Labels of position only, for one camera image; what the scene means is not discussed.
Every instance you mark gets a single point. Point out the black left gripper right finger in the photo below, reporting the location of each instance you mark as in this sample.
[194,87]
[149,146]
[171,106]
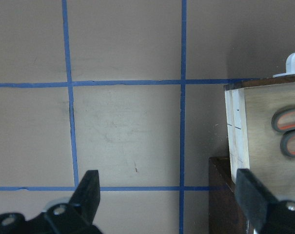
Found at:
[254,199]

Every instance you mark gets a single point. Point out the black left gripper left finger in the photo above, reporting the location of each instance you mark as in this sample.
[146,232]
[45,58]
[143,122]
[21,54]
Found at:
[86,197]

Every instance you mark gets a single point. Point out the light wooden drawer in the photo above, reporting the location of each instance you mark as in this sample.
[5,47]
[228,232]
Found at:
[253,143]

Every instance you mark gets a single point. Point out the grey orange scissors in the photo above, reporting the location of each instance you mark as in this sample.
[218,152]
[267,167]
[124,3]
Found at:
[283,121]

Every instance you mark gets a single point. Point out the dark brown wooden cabinet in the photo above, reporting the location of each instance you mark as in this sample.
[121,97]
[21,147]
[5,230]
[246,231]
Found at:
[225,215]

